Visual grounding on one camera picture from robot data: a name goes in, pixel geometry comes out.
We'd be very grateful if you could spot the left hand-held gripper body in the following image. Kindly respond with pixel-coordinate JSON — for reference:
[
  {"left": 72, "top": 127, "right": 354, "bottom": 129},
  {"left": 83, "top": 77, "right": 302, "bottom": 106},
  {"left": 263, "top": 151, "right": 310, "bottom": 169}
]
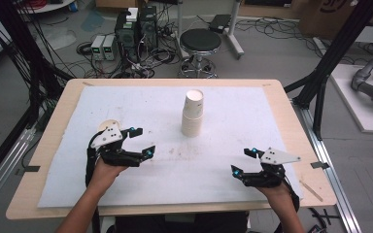
[{"left": 89, "top": 126, "right": 143, "bottom": 168}]

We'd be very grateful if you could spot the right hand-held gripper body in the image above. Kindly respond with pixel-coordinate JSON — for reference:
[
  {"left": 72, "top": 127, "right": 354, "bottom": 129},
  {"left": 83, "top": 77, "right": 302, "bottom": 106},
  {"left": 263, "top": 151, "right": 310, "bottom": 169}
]
[{"left": 243, "top": 148, "right": 302, "bottom": 189}]

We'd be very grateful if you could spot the stack of white cups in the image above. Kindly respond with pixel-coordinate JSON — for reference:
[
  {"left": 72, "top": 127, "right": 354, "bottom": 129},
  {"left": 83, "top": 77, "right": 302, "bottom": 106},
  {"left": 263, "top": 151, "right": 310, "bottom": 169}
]
[{"left": 181, "top": 88, "right": 205, "bottom": 138}]

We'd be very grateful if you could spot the person's left hand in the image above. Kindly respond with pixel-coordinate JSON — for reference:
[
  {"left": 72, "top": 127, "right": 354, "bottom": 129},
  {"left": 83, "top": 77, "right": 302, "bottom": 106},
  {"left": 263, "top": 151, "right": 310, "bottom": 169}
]
[{"left": 86, "top": 157, "right": 129, "bottom": 197}]

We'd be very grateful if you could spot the person's right hand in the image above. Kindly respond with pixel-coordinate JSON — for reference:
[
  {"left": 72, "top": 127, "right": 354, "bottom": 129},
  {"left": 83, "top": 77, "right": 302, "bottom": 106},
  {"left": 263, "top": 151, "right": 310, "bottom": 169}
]
[{"left": 254, "top": 182, "right": 294, "bottom": 210}]

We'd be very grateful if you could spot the wooden table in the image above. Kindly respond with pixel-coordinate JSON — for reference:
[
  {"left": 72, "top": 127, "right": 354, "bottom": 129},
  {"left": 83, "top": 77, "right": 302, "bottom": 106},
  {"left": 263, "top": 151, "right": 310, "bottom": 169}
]
[{"left": 5, "top": 78, "right": 338, "bottom": 221}]

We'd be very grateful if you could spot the white foam table mat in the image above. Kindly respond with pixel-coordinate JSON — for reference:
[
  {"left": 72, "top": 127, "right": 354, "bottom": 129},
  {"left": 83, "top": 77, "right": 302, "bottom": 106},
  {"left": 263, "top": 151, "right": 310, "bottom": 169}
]
[{"left": 37, "top": 85, "right": 304, "bottom": 208}]

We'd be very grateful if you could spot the thin wooden stick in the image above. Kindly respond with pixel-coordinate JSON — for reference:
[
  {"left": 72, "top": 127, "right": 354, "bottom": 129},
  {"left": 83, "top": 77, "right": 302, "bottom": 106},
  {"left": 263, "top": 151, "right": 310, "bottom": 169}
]
[{"left": 298, "top": 179, "right": 324, "bottom": 203}]

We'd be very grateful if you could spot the person's dark clothing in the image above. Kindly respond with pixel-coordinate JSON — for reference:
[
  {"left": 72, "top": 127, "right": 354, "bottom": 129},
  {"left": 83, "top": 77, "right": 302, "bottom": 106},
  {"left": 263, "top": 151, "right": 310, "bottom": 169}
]
[{"left": 112, "top": 211, "right": 251, "bottom": 233}]

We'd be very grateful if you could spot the grey bench power supply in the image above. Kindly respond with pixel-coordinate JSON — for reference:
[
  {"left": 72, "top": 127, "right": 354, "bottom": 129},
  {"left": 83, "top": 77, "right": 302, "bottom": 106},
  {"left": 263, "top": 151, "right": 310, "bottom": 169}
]
[
  {"left": 89, "top": 34, "right": 107, "bottom": 62},
  {"left": 102, "top": 34, "right": 118, "bottom": 62}
]

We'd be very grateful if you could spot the black computer tower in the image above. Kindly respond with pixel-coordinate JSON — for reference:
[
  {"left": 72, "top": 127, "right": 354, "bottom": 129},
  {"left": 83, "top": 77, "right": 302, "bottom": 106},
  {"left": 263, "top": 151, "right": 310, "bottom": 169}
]
[
  {"left": 138, "top": 5, "right": 159, "bottom": 50},
  {"left": 114, "top": 12, "right": 141, "bottom": 63}
]

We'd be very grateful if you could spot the white platform board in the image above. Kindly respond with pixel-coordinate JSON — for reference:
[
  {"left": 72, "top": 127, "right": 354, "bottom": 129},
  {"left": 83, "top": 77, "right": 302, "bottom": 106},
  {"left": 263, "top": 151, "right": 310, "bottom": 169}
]
[{"left": 329, "top": 62, "right": 373, "bottom": 135}]

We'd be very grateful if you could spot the black round stool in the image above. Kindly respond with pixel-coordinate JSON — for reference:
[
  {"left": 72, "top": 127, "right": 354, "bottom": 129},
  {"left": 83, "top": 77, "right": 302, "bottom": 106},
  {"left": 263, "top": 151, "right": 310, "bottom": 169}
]
[{"left": 178, "top": 27, "right": 223, "bottom": 80}]

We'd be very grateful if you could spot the small white box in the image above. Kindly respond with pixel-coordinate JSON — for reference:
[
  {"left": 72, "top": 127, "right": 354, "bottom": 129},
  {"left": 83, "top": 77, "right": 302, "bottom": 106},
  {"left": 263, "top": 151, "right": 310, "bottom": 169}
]
[{"left": 125, "top": 7, "right": 140, "bottom": 22}]

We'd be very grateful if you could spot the flat black box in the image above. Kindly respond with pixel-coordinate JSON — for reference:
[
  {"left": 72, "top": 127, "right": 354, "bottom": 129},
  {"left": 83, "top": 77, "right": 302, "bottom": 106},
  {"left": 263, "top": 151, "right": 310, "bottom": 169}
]
[{"left": 208, "top": 14, "right": 233, "bottom": 34}]

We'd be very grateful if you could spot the printed cardboard box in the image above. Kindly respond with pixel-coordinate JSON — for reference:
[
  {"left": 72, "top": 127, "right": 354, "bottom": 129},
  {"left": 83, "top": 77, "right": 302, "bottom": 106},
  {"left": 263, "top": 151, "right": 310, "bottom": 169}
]
[{"left": 298, "top": 0, "right": 371, "bottom": 41}]

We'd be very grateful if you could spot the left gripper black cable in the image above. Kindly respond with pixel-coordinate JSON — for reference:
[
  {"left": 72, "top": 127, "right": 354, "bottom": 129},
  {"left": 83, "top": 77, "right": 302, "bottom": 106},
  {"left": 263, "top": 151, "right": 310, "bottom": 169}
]
[{"left": 85, "top": 131, "right": 100, "bottom": 188}]

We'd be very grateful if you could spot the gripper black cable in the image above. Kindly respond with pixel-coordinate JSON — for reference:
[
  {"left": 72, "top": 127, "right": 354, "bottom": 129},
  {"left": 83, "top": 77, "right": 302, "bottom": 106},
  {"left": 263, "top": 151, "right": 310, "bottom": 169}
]
[
  {"left": 284, "top": 179, "right": 301, "bottom": 213},
  {"left": 85, "top": 131, "right": 100, "bottom": 188}
]

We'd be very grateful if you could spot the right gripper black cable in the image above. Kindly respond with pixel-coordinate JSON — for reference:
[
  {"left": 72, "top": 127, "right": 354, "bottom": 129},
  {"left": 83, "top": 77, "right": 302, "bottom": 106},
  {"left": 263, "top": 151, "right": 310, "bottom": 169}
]
[{"left": 284, "top": 179, "right": 301, "bottom": 213}]

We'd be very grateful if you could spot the aluminium floor rail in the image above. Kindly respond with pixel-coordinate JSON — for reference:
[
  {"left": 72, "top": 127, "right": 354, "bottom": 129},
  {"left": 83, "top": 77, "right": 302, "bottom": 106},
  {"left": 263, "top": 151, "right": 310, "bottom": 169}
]
[
  {"left": 291, "top": 99, "right": 364, "bottom": 233},
  {"left": 0, "top": 126, "right": 37, "bottom": 216}
]

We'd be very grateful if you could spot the tangle of floor cables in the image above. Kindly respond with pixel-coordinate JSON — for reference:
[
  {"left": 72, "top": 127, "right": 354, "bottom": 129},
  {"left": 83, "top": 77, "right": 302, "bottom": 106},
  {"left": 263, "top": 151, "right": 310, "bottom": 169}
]
[{"left": 74, "top": 30, "right": 183, "bottom": 80}]

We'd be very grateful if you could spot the black frame post with cables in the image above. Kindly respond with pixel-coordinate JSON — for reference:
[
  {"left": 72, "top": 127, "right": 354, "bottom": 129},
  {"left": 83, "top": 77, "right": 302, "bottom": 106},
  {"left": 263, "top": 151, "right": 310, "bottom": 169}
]
[{"left": 0, "top": 0, "right": 66, "bottom": 192}]

